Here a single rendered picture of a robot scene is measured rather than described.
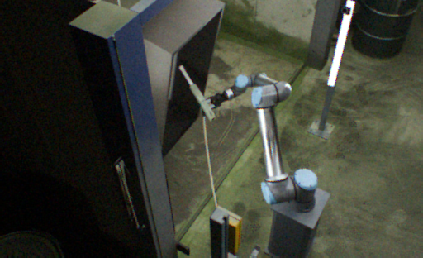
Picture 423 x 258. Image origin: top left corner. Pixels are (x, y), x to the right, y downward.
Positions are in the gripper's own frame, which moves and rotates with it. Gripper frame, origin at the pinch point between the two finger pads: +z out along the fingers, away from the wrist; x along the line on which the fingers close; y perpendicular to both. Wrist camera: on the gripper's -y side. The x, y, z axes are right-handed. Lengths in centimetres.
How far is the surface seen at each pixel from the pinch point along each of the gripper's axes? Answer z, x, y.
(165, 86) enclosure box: 27, 7, -57
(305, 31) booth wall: -157, 44, 88
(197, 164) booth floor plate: 13, -21, 78
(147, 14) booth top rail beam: 40, -5, -163
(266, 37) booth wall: -134, 71, 122
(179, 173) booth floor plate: 31, -21, 75
